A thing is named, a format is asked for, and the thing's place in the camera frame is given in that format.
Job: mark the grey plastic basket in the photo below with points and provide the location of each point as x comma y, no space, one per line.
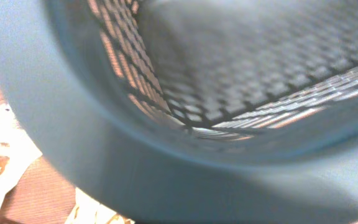
192,111

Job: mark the beige brown snack bag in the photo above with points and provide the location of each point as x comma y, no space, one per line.
87,210

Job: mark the long beige snack bag strip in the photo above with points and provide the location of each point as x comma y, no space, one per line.
17,151

